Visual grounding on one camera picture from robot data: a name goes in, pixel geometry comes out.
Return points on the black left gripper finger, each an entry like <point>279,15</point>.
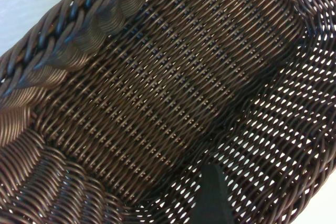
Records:
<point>213,197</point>

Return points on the dark brown woven wicker basket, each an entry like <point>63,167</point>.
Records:
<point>168,77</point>

